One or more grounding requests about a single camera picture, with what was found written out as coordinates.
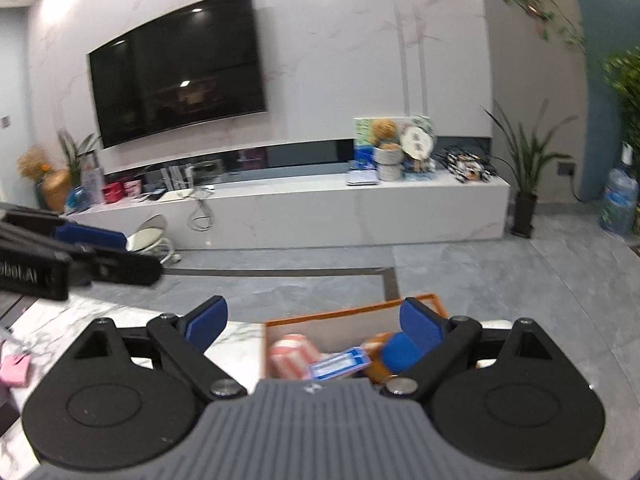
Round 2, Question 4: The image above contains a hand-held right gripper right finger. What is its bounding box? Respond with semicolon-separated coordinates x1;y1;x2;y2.
379;297;557;403

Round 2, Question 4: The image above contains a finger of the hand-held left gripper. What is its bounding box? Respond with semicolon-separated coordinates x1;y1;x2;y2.
65;242;164;287
0;210;127;252

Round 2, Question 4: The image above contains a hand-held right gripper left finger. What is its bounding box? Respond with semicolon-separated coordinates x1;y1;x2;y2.
74;296;249;403

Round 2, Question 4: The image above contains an orange and white box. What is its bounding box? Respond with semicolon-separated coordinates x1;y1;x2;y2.
263;292;449;382

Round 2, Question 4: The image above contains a blue bag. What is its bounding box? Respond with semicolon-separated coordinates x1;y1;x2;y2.
66;186;92;211

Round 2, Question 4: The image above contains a brown vase with dried flowers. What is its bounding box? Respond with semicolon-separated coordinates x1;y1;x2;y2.
17;145;72;212

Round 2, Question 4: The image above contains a leafy green plant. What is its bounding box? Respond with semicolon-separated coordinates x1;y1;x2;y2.
56;129;102;188

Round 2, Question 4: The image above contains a blue transparent card case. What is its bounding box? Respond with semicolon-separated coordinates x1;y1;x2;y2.
307;346;371;379

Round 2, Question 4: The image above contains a pink and white striped cup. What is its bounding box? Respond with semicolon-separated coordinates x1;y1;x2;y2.
269;334;322;382

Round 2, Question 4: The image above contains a small pink pouch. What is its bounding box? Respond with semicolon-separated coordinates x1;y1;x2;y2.
0;353;30;387

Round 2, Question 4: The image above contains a white router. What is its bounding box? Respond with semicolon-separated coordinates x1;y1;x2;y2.
166;164;194;194

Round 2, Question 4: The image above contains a silver box appliance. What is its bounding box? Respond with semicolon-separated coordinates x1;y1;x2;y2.
192;158;224;184

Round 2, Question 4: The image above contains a white marble tv console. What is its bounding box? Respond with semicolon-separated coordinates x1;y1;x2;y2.
64;170;511;251

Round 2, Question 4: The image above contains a black and white toy vehicle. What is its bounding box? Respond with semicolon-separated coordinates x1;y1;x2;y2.
444;149;497;184

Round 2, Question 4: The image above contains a round white hand fan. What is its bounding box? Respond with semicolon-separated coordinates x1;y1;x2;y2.
399;124;434;172

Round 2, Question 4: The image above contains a blue and green picture box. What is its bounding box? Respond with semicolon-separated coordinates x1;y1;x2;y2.
353;117;382;171

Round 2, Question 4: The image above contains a black curved television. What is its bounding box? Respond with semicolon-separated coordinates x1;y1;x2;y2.
88;0;268;150

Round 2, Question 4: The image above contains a potted plant in black pot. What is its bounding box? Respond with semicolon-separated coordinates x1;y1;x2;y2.
481;101;577;239

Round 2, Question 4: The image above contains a brown teddy bear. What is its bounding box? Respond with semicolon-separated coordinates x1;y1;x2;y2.
369;118;399;147

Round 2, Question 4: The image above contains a blue water jug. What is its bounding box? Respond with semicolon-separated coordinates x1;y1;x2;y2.
599;156;639;239

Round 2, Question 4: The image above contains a black cable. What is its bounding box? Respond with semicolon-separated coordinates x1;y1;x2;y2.
188;185;216;233

